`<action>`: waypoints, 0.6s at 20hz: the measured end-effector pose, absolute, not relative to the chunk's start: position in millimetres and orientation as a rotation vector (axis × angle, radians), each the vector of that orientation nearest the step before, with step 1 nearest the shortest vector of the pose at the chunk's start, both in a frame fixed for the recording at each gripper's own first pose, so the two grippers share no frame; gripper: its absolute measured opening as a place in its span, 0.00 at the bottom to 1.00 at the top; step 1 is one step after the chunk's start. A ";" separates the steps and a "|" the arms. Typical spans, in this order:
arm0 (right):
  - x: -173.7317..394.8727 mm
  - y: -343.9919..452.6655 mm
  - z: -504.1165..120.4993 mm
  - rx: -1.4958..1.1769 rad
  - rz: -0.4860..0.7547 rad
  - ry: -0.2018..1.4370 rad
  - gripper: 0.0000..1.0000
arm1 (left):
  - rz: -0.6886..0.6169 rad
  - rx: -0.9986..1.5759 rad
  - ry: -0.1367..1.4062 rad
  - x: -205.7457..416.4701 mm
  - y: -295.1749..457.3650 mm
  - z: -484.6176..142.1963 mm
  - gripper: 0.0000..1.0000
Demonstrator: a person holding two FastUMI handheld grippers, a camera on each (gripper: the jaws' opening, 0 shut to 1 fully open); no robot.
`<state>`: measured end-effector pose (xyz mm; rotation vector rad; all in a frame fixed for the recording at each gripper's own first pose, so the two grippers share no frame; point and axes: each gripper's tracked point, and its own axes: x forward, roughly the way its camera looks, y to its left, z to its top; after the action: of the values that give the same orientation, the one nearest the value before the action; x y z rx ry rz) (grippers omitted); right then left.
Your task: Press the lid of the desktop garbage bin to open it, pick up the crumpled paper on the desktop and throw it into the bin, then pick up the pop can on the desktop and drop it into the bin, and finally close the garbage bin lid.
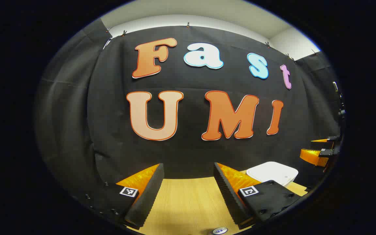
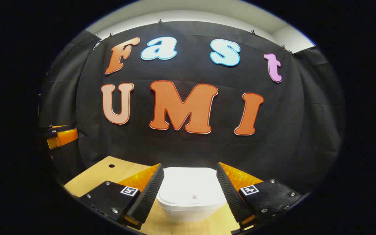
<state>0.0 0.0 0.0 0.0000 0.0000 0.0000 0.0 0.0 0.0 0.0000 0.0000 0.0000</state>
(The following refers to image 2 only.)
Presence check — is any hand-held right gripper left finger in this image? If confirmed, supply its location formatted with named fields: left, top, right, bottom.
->
left=79, top=163, right=165, bottom=229

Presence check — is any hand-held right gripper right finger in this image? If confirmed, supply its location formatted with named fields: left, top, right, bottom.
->
left=216, top=162, right=304, bottom=234

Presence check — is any white desktop garbage bin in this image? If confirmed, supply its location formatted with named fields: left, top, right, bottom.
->
left=156, top=167, right=227, bottom=223

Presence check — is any light wooden desktop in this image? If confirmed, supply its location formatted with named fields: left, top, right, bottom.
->
left=63, top=156, right=257, bottom=235

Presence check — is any black backdrop cloth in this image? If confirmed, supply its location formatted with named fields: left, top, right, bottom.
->
left=38, top=20, right=344, bottom=196

